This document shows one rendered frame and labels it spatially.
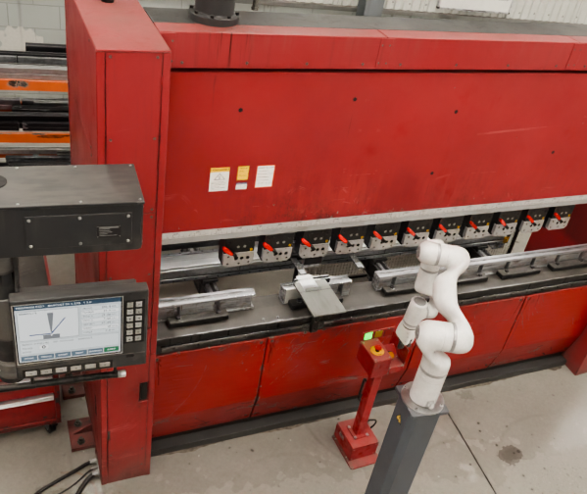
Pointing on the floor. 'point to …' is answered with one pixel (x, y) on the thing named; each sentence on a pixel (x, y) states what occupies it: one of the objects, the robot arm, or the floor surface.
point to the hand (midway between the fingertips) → (401, 345)
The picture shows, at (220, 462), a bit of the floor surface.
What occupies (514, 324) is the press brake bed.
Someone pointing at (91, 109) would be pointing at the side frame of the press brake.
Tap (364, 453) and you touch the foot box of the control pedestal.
